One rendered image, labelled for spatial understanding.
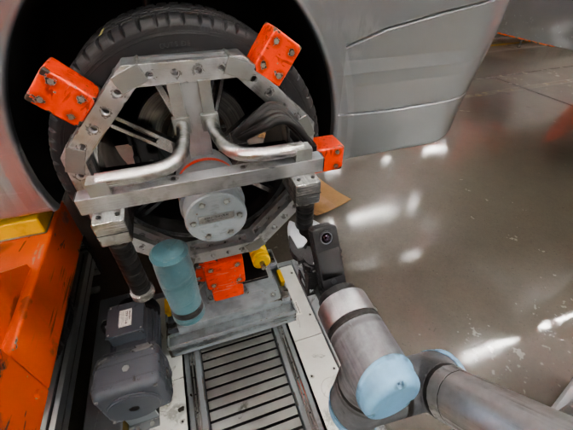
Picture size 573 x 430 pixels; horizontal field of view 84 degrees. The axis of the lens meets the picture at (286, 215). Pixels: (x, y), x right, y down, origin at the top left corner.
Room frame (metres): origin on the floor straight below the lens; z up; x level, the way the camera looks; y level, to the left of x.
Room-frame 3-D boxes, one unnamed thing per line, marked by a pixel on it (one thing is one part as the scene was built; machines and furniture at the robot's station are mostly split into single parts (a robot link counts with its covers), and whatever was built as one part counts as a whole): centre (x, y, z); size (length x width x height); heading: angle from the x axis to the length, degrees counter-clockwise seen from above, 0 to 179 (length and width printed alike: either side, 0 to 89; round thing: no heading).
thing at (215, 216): (0.60, 0.18, 0.85); 0.21 x 0.14 x 0.14; 18
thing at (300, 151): (0.58, 0.07, 1.03); 0.19 x 0.18 x 0.11; 18
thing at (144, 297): (0.39, 0.29, 0.83); 0.04 x 0.04 x 0.16
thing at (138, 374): (0.53, 0.48, 0.26); 0.42 x 0.18 x 0.35; 18
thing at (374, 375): (0.22, -0.13, 0.81); 0.12 x 0.09 x 0.10; 19
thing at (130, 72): (0.67, 0.20, 0.85); 0.54 x 0.07 x 0.54; 108
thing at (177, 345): (0.83, 0.25, 0.13); 0.50 x 0.36 x 0.10; 108
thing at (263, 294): (0.83, 0.25, 0.32); 0.40 x 0.30 x 0.28; 108
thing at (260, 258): (0.80, 0.12, 0.51); 0.29 x 0.06 x 0.06; 18
